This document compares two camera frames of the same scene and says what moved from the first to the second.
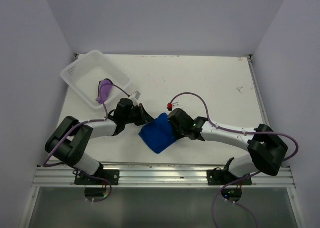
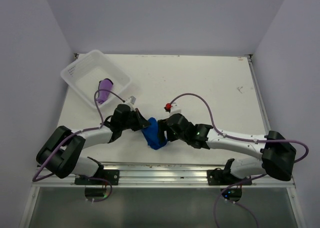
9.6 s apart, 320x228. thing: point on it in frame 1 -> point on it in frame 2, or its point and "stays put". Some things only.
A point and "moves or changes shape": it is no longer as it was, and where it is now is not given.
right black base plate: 222,177 stays put
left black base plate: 112,176 stays put
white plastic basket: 84,76 stays put
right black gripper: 176,135 -> 162,128
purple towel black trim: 104,88 stays put
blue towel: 158,135 moves or changes shape
